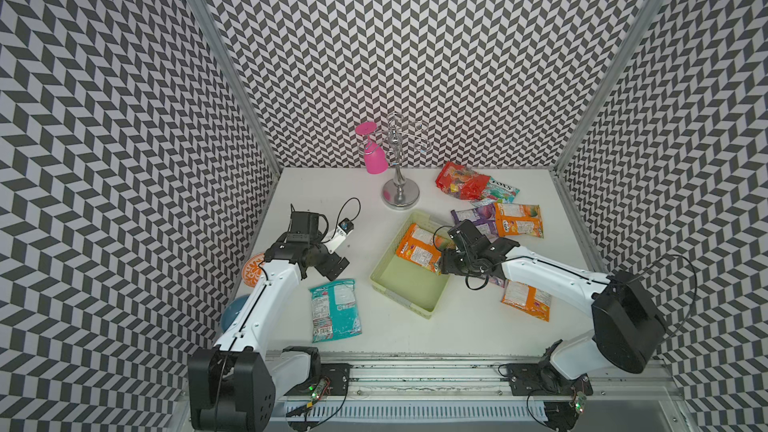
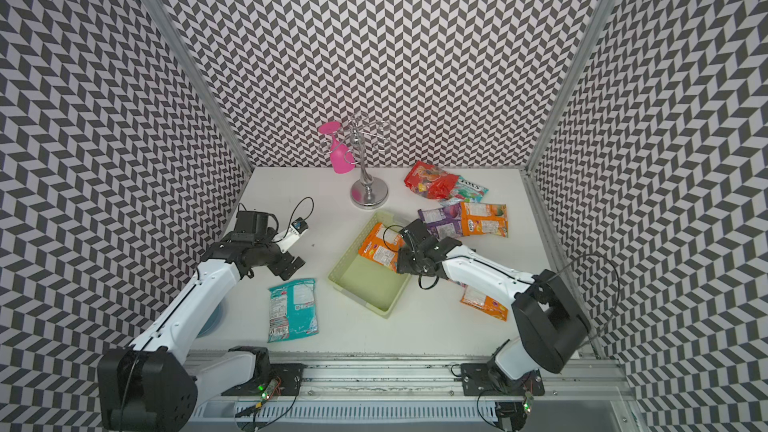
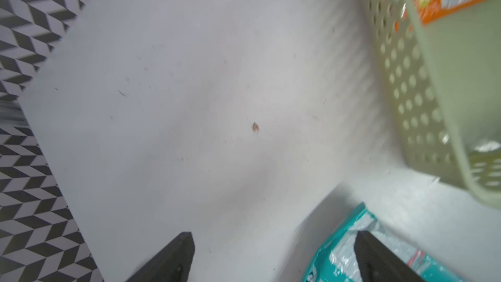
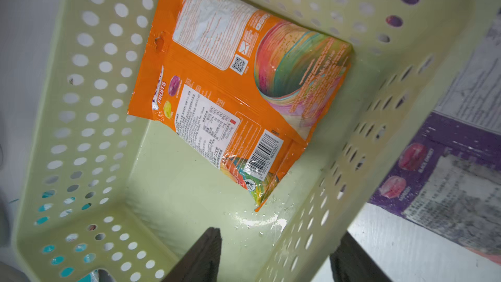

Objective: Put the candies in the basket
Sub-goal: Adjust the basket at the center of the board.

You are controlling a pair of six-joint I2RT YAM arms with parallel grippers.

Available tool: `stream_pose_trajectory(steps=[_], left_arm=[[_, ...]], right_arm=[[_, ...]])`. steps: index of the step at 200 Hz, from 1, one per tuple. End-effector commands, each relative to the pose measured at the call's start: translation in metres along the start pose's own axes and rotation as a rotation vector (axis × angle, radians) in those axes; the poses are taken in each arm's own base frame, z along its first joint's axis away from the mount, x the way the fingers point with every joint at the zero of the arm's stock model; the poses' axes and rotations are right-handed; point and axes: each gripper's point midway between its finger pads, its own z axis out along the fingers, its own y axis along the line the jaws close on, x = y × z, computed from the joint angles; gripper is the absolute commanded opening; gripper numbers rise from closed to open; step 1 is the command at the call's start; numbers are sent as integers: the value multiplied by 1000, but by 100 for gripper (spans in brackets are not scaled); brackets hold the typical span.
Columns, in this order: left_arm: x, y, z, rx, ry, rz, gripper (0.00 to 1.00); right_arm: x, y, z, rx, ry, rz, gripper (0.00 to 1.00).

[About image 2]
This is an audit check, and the orange yellow Fox's candy bag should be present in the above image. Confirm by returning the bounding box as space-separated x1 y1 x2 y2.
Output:
358 222 405 272

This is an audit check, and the teal candy bag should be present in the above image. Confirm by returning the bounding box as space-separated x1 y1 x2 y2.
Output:
268 279 319 343

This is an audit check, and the light green plastic basket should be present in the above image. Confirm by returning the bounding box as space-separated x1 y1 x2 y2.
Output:
327 209 410 319

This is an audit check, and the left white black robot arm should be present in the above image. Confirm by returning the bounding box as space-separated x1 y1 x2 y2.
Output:
97 210 308 431

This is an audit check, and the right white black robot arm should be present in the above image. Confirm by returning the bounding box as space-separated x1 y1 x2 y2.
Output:
396 219 591 394

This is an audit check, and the purple candy bag upper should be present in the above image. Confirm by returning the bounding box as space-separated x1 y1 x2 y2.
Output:
418 203 463 239

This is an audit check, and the orange candy bag lower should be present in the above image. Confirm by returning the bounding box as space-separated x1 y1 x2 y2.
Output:
460 287 508 322

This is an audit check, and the orange candy bag upper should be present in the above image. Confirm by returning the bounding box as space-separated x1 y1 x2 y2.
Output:
461 202 508 237

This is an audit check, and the red candy bag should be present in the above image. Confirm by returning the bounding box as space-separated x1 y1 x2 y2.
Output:
404 161 459 200

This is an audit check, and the green Fox's candy bag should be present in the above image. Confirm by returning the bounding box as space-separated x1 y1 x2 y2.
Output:
449 176 488 203

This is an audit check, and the silver metal glass rack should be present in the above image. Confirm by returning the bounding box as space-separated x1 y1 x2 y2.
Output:
345 116 389 210

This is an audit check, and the blue plate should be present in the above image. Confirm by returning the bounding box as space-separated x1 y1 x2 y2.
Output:
197 302 225 338

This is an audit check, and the pink plastic wine glass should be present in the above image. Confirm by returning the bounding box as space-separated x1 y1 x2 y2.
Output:
318 121 356 174

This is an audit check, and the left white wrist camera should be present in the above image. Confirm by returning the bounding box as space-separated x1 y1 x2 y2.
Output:
276 218 309 253

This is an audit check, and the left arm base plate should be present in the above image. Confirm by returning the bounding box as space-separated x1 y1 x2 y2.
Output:
221 363 305 397

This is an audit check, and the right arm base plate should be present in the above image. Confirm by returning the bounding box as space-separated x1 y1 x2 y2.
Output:
457 363 545 397

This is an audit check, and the aluminium front rail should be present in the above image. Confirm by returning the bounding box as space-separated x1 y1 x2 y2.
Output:
131 356 637 403

